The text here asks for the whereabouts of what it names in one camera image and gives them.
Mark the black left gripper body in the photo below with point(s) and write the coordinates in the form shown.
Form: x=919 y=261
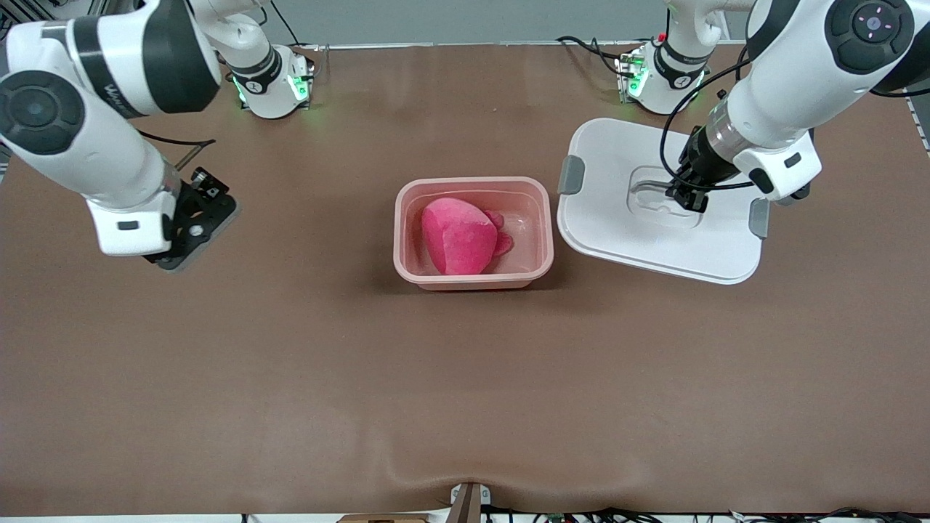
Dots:
x=700 y=165

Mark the white box lid grey clasps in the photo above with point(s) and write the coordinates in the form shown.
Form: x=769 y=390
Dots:
x=625 y=240

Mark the pink plush toy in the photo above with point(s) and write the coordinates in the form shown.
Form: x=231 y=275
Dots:
x=458 y=236

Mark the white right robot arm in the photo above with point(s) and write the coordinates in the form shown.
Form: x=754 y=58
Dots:
x=87 y=109

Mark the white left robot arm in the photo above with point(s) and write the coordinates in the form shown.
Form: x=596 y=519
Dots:
x=799 y=87

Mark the pink plastic box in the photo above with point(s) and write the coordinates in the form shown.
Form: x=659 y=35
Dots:
x=523 y=254

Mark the brown table mat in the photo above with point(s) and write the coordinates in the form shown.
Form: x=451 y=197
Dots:
x=465 y=399

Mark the brown cardboard piece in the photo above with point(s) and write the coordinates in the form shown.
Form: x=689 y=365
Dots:
x=381 y=519

